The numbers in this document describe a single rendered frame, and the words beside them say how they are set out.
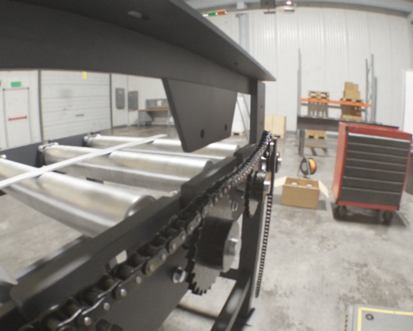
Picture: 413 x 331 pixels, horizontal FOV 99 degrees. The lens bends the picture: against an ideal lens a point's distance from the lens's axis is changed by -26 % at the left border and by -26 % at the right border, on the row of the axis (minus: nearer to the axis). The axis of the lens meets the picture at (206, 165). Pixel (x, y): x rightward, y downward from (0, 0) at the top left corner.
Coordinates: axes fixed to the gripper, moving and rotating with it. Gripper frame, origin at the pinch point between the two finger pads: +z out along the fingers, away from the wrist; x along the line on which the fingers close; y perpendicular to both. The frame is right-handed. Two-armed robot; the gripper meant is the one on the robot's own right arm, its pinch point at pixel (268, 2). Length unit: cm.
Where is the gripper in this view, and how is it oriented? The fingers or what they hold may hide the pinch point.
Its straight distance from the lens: 53.4
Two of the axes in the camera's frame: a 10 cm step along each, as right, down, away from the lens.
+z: 0.0, 9.7, 2.5
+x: 4.0, -2.3, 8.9
